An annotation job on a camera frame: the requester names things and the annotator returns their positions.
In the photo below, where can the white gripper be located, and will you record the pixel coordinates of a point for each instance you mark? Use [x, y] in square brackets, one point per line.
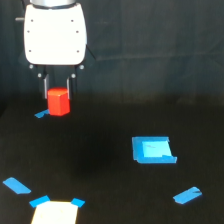
[55, 34]

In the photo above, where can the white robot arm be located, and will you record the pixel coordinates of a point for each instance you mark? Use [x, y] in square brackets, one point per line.
[54, 34]

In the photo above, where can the blue tape strip far left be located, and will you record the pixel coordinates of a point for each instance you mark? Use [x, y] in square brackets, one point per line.
[42, 113]

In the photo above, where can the blue tape strip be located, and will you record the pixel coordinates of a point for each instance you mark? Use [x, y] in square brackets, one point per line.
[42, 113]
[187, 195]
[16, 186]

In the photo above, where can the blue tape strip near left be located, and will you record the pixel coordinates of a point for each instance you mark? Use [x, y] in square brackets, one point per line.
[16, 186]

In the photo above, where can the blue tape on paper left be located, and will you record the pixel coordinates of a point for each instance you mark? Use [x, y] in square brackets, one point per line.
[34, 203]

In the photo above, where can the blue tape on paper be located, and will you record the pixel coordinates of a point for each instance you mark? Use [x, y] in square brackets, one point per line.
[34, 203]
[78, 202]

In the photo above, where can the blue tape on paper right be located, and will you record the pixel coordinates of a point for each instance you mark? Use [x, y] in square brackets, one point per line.
[78, 202]

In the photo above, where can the white paper sheet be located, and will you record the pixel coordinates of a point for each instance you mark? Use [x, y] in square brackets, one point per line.
[55, 213]

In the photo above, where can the blue tape strip right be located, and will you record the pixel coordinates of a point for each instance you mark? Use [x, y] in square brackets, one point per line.
[187, 195]

